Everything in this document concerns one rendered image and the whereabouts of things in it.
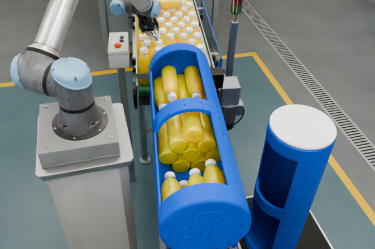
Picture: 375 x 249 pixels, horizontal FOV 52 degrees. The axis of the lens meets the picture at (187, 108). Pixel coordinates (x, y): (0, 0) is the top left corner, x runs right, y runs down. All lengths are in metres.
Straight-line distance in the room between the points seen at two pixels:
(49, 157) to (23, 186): 1.60
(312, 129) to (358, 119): 1.88
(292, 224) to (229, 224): 0.81
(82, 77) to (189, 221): 0.54
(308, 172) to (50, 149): 1.02
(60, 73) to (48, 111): 0.26
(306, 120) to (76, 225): 1.03
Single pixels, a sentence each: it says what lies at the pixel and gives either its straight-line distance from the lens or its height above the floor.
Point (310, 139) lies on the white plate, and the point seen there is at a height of 1.04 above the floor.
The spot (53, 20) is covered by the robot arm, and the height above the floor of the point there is 1.52.
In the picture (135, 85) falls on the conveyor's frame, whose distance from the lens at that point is 2.08.
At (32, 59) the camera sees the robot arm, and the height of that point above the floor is 1.45.
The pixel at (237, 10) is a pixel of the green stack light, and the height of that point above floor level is 1.18.
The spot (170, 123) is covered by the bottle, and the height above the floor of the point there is 1.14.
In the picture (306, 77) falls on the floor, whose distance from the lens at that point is 3.89.
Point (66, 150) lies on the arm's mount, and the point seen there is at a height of 1.21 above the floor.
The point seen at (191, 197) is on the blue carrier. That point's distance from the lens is 1.13.
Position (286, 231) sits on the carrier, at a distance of 2.05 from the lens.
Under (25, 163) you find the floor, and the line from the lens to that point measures 3.07.
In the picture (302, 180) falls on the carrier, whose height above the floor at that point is 0.85.
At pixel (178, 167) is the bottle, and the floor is 1.00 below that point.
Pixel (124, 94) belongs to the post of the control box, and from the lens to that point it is 2.24.
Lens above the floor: 2.13
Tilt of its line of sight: 40 degrees down
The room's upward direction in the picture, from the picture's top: 2 degrees clockwise
